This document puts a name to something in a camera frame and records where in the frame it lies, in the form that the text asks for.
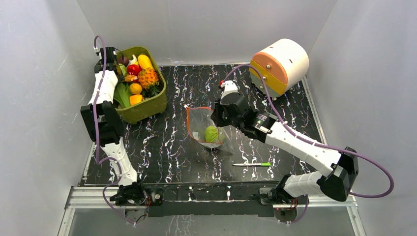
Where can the yellow squash toy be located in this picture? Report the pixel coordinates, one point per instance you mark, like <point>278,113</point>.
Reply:
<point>144,62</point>

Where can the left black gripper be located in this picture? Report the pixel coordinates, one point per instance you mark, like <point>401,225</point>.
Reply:
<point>100,65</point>

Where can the clear zip bag orange zipper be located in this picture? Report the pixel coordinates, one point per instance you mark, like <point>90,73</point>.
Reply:
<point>203,130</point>

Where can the orange pineapple toy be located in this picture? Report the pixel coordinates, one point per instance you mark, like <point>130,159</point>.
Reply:
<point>148,78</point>

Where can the green white pen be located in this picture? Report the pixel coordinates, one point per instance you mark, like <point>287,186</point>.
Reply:
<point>252,164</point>

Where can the orange carrot toy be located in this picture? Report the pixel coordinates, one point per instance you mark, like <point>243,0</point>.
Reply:
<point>131,79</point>

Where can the olive green plastic bin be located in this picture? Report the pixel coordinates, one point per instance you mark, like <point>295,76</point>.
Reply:
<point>155,99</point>

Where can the green leafy vegetable toy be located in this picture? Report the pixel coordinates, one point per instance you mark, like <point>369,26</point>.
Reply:
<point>122,94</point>

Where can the white orange yellow drawer box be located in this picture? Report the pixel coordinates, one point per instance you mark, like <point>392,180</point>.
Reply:
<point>281,64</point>

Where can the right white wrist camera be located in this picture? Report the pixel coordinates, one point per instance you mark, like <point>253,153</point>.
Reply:
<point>228,87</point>

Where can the green cabbage toy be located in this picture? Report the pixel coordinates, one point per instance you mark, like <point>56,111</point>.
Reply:
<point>211,134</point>

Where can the white garlic toy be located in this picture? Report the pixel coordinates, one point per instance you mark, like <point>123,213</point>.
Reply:
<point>134,61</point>

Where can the dark purple round fruit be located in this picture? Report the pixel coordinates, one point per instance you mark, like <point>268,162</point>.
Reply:
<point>123,60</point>

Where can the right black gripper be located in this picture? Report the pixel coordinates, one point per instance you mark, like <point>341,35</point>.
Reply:
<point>217,114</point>

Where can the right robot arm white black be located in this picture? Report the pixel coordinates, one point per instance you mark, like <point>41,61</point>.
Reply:
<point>335,173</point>

